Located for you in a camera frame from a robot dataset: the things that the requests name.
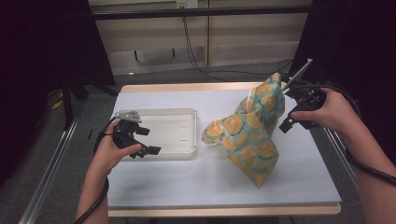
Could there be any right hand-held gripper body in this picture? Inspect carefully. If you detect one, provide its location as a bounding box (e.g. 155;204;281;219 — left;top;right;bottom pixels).
281;58;327;112

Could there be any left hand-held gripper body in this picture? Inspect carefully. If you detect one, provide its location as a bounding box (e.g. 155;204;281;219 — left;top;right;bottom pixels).
111;109;148;159

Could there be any white plastic tray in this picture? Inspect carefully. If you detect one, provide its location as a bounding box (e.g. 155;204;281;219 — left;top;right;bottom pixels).
120;107;199;161

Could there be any orange print cloth bag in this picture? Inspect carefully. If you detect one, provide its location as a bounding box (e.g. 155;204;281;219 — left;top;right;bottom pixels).
201;72;287;189

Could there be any person's left hand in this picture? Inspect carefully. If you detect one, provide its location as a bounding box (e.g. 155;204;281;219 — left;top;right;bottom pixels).
88;119;144;179

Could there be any person's right hand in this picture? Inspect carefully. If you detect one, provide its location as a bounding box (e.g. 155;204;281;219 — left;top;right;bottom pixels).
290;88;360;136

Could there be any white table mat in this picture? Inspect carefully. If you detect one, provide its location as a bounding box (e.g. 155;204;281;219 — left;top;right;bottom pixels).
106;89;343;209

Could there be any black metal stand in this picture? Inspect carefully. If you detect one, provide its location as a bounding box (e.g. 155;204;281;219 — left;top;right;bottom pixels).
60;74;120;132

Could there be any yellow tape piece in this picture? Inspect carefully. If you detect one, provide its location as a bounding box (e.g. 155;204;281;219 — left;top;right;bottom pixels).
50;97;64;111

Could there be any black horizontal bar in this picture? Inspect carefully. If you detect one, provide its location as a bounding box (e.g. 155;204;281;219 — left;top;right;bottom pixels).
92;5;312;21

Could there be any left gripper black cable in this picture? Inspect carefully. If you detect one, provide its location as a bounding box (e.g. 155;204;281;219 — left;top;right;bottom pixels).
73;116;118;224

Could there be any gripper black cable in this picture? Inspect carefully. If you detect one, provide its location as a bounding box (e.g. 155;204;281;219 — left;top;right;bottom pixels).
73;116;118;224
295;79;396;186

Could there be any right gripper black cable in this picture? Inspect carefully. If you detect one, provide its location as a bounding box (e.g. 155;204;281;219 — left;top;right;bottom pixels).
295;79;396;186

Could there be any black wall cable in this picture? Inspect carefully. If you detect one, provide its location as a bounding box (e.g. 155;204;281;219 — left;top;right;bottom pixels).
181;16;293;82

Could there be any wall socket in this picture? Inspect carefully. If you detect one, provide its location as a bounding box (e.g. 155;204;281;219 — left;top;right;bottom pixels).
176;0;199;9

